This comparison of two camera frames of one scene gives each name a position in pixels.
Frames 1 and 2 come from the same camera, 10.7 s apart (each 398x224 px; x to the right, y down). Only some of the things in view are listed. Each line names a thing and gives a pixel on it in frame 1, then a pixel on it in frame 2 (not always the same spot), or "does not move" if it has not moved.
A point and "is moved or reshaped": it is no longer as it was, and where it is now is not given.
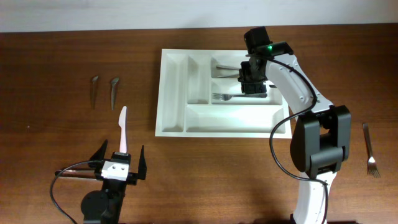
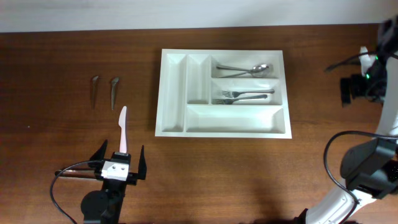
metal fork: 372,169 is moved or reshaped
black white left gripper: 132,177 does not move
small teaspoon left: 93,89 does not move
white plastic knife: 122,122 does not move
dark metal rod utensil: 77,173 does not move
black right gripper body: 250,81 → 373,86
